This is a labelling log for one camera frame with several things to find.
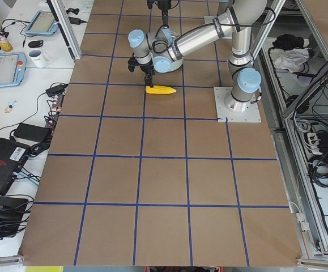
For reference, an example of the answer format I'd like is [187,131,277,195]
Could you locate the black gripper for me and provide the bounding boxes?
[127,56,154,87]
[147,0,172,28]

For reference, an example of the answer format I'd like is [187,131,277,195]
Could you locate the yellow corn cob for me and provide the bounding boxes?
[145,85,177,95]

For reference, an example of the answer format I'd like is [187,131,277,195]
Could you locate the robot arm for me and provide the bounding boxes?
[127,1,267,112]

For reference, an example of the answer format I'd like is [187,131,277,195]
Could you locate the white mug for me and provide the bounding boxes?
[28,49,50,68]

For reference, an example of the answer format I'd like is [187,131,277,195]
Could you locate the far blue teach pendant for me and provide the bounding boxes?
[25,10,58,36]

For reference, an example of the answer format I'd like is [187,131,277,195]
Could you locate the blue teach pendant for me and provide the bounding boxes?
[0,52,27,88]
[25,10,58,36]

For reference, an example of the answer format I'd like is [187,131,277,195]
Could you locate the black round mouse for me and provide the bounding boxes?
[28,40,44,48]

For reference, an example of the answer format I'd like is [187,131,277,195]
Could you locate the black cloth heap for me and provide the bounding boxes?
[272,33,304,50]

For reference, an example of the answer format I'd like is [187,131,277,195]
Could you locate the black power adapter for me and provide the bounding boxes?
[13,123,52,143]

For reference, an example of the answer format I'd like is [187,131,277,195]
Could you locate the white crumpled cloth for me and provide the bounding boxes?
[274,48,309,73]

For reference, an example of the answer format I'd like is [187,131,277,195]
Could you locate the near blue teach pendant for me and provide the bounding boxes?
[0,52,27,88]

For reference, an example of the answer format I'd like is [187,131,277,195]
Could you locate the yellow bottle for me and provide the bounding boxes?
[0,32,13,52]

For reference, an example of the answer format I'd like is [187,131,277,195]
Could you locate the black laptop computer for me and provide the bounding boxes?
[0,138,30,195]

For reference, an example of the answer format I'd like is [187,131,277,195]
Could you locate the white power strip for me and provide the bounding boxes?
[306,132,322,155]

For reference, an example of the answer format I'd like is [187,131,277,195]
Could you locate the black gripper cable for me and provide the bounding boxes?
[151,25,181,54]

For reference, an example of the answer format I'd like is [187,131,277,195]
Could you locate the aluminium frame post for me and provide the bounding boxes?
[47,0,82,61]

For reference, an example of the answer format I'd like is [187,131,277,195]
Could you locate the coiled black cables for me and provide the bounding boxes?
[308,154,328,189]

